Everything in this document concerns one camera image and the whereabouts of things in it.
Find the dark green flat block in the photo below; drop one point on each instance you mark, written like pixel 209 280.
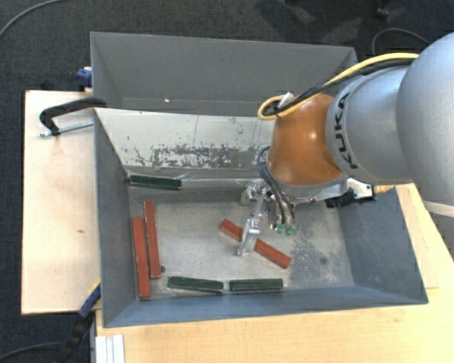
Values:
pixel 255 285
pixel 195 284
pixel 155 182

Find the red-brown flat block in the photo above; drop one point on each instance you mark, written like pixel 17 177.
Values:
pixel 152 240
pixel 274 255
pixel 141 259

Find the grey metal bin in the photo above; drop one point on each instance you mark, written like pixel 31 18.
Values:
pixel 196 236

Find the pale wood flat board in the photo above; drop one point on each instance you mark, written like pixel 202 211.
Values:
pixel 60 202

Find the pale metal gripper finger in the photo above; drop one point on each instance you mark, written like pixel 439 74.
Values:
pixel 242 249
pixel 252 228

